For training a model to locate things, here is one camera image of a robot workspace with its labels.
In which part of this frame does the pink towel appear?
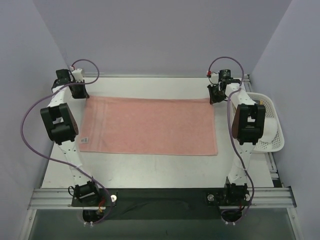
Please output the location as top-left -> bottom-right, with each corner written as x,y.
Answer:
78,96 -> 218,156

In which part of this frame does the white towel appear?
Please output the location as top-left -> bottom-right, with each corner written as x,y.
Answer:
258,117 -> 281,144

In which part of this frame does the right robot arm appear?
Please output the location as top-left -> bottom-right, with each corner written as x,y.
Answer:
207,69 -> 266,207

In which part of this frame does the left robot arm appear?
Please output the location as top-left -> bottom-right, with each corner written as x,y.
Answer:
40,67 -> 102,207

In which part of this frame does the white perforated plastic basket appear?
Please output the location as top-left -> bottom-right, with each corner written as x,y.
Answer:
248,92 -> 285,153

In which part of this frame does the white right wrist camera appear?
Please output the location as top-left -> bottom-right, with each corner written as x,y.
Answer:
206,70 -> 219,85

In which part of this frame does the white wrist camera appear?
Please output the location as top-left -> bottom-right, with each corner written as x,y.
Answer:
70,66 -> 84,83
206,70 -> 219,85

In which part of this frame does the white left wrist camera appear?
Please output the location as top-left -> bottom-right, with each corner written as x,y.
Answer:
70,66 -> 84,83

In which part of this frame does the aluminium front rail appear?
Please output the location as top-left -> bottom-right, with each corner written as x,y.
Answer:
28,187 -> 297,210

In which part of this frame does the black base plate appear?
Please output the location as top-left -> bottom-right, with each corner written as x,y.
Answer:
82,190 -> 247,222

